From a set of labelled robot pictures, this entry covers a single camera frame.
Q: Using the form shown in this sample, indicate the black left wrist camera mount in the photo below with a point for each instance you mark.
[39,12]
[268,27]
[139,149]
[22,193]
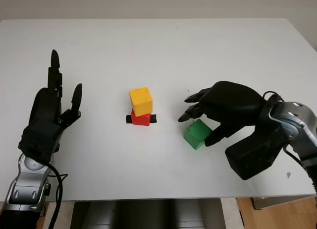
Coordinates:
[39,139]

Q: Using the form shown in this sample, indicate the black tape strip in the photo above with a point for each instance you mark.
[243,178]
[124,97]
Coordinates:
[128,119]

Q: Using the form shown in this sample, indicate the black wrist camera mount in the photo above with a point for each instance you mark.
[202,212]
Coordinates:
[39,139]
[252,157]

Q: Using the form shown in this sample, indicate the dark grey robot torso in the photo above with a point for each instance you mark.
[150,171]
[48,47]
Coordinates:
[148,215]

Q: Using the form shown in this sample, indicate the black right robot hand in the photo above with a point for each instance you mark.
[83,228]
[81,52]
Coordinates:
[230,102]

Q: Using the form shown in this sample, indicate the red cube block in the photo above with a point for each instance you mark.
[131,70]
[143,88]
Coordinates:
[141,120]

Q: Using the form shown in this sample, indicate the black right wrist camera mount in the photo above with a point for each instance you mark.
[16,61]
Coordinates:
[252,157]

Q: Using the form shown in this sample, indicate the yellow cube block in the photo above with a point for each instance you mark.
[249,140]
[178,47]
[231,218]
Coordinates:
[141,100]

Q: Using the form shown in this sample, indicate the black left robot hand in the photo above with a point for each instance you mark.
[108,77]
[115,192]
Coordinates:
[44,107]

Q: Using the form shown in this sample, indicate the green cube block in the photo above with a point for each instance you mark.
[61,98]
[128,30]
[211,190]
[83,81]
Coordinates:
[195,133]

